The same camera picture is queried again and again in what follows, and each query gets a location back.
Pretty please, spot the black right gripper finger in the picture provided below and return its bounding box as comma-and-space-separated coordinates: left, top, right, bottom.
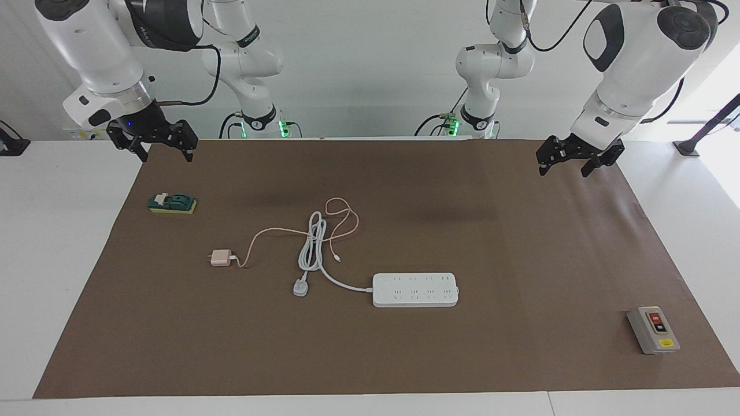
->
169, 120, 199, 164
107, 128, 149, 162

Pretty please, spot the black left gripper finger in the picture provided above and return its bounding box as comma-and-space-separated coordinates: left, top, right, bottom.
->
536, 138, 570, 177
581, 139, 626, 178

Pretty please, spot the pink charging cable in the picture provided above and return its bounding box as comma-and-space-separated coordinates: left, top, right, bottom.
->
230, 197, 361, 270

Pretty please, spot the white power strip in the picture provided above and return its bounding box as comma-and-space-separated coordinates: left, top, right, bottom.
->
372, 272, 460, 309

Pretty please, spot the brown table mat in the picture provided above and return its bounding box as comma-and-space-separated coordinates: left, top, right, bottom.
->
33, 139, 740, 400

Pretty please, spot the black base cable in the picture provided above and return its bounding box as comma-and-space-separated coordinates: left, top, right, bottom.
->
413, 87, 470, 138
218, 112, 247, 140

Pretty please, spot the white wall socket box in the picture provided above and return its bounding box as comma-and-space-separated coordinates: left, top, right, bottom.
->
62, 123, 112, 142

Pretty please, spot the green knife switch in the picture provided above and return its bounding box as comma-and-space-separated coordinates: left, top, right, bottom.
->
147, 192, 198, 216

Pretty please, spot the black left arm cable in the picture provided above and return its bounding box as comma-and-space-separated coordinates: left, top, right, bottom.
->
516, 0, 730, 125

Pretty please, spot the black clamp bracket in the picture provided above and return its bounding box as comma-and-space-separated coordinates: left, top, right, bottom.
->
0, 120, 31, 157

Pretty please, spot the grey on-off switch box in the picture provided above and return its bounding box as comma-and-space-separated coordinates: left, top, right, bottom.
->
627, 305, 682, 356

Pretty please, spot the white power cord with plug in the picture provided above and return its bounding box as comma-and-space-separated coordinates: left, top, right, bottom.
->
292, 210, 375, 298

